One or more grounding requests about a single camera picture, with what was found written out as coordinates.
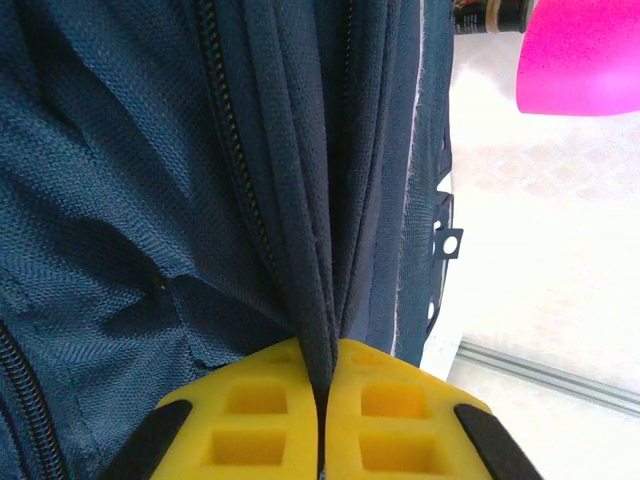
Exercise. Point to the pink goblet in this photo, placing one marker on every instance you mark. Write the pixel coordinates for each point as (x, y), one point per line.
(580, 60)

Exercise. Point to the aluminium table side rail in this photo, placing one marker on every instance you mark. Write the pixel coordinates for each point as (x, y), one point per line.
(550, 377)

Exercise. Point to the navy blue student backpack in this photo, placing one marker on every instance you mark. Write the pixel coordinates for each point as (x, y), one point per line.
(150, 175)

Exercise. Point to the small dark bottle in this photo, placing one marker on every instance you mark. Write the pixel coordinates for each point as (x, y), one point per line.
(495, 15)

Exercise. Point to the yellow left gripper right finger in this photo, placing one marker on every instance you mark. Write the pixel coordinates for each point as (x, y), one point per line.
(400, 430)

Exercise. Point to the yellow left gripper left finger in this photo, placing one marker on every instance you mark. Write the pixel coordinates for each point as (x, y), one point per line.
(250, 430)

